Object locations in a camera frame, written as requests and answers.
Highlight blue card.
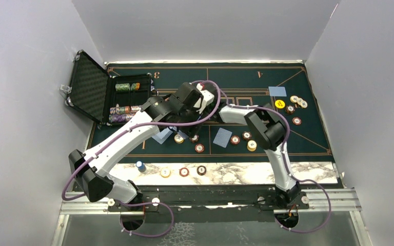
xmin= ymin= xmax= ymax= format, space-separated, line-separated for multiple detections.
xmin=268 ymin=87 xmax=287 ymax=97
xmin=212 ymin=128 xmax=232 ymax=148
xmin=152 ymin=128 xmax=173 ymax=145

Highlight red poker chip stack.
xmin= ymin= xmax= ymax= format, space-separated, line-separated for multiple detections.
xmin=179 ymin=168 xmax=190 ymax=177

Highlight brown poker chip stack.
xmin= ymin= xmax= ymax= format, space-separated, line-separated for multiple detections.
xmin=196 ymin=166 xmax=207 ymax=176

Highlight yellow poker chip stack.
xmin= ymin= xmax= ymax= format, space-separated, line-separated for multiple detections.
xmin=160 ymin=168 xmax=171 ymax=178

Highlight yellow round button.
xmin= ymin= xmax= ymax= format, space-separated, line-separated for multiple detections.
xmin=274 ymin=99 xmax=286 ymax=109

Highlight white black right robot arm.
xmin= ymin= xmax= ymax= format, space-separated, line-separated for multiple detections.
xmin=217 ymin=104 xmax=301 ymax=209

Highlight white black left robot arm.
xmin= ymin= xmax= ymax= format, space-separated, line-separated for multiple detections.
xmin=68 ymin=81 xmax=220 ymax=211

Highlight green chips in case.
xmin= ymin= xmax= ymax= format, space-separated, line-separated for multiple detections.
xmin=115 ymin=83 xmax=141 ymax=92

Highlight mixed chips row in case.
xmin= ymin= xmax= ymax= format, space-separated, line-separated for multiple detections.
xmin=109 ymin=104 xmax=141 ymax=115

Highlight purple chips row in case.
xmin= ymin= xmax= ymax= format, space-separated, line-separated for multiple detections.
xmin=108 ymin=113 xmax=135 ymax=124

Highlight blue poker chip stack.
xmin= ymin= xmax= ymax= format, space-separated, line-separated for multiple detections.
xmin=135 ymin=161 xmax=146 ymax=173

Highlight black poker chip case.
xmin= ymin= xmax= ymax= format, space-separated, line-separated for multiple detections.
xmin=60 ymin=50 xmax=157 ymax=126

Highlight green poker table mat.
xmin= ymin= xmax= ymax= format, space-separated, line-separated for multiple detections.
xmin=107 ymin=63 xmax=334 ymax=163

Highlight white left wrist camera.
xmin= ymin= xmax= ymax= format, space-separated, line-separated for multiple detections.
xmin=194 ymin=90 xmax=215 ymax=114

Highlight black mounting rail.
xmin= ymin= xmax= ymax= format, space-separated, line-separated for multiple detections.
xmin=61 ymin=184 xmax=361 ymax=225

